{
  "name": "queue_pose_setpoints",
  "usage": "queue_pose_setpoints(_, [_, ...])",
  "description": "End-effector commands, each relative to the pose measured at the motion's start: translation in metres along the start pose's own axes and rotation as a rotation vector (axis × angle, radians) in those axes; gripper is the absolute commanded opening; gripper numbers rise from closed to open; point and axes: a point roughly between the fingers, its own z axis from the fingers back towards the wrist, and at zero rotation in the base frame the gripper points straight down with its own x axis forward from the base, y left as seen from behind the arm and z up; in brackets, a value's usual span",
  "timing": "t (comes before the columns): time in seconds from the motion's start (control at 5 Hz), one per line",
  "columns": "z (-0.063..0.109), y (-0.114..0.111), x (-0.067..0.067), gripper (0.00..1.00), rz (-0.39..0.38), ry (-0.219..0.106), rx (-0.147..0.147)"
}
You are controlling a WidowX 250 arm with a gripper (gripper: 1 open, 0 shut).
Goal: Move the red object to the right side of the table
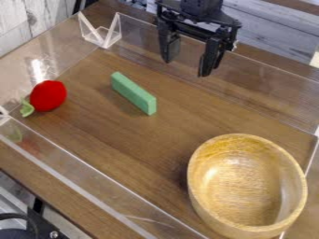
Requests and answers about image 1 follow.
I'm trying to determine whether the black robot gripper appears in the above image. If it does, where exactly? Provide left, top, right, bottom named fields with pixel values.
left=156, top=0, right=242, bottom=77

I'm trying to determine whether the red plush tomato toy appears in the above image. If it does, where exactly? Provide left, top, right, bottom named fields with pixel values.
left=20, top=80, right=67, bottom=118

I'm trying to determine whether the green rectangular block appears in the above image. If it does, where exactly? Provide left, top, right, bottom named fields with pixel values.
left=111, top=72, right=157, bottom=116

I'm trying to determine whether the wooden bowl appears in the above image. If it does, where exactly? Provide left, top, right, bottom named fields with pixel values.
left=187, top=134, right=308, bottom=239

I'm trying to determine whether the black clamp under table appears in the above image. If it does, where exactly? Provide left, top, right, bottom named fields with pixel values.
left=28, top=199, right=69, bottom=239

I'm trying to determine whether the clear acrylic tray enclosure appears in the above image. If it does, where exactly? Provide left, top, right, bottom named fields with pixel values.
left=0, top=13, right=319, bottom=239

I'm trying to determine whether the black cable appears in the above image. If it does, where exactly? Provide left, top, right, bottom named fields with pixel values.
left=0, top=212, right=41, bottom=239

